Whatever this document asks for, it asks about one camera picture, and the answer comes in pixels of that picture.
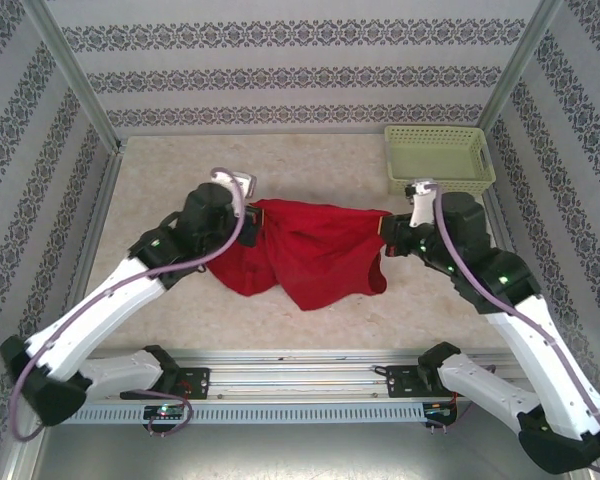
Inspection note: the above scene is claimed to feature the red t-shirt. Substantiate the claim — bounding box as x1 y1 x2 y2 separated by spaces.
205 198 394 312

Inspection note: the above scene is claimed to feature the pale green plastic basket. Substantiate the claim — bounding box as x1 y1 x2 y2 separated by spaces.
383 124 497 196

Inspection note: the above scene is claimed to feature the grey sheet metal tray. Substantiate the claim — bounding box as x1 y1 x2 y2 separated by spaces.
29 424 596 480

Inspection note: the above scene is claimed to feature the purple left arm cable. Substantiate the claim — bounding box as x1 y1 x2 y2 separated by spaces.
8 168 246 444

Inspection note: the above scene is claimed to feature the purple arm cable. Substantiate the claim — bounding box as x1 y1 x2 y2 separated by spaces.
427 182 600 476
8 168 246 444

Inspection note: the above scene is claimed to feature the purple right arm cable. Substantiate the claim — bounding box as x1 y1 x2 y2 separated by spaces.
427 182 600 476

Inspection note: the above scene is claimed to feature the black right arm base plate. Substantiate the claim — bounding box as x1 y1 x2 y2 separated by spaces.
384 363 461 400

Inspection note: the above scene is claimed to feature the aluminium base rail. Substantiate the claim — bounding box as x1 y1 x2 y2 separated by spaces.
87 348 529 401

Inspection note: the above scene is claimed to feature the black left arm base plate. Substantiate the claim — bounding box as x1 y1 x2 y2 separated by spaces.
172 367 212 401

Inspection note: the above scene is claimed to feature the aluminium frame post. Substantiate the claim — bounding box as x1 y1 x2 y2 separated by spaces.
479 0 564 131
22 0 121 151

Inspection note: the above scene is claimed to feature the slotted grey cable duct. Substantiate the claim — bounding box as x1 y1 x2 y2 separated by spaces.
62 399 429 426

